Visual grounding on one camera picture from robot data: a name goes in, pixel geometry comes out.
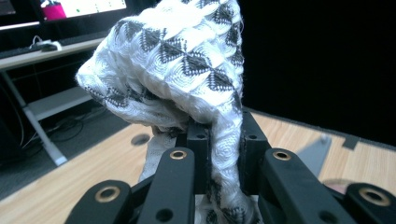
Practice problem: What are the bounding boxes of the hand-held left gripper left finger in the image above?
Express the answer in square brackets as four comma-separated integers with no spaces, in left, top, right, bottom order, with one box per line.
[186,119,213,194]

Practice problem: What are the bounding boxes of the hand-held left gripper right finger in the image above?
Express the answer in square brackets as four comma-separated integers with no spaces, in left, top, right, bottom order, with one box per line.
[238,109,272,196]

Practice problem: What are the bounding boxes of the white grey patterned cloth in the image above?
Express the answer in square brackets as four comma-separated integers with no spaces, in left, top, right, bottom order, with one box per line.
[75,0,263,224]

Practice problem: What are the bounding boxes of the grey tape piece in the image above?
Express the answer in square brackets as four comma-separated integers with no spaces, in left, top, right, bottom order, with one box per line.
[341,134,361,151]

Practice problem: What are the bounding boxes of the white metal stand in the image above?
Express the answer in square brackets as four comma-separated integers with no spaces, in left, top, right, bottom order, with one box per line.
[0,36,106,168]

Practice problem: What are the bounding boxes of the lit computer monitor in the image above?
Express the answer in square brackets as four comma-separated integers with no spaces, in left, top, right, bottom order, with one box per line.
[30,0,129,23]

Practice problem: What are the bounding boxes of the grey table cable hole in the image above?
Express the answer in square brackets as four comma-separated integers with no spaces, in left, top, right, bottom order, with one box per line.
[130,133,151,147]

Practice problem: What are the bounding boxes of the tangled black floor cables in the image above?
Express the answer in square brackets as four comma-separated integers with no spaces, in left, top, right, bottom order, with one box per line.
[17,105,106,148]

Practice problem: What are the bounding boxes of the white cable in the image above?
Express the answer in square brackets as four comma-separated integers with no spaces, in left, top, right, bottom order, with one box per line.
[28,34,64,52]

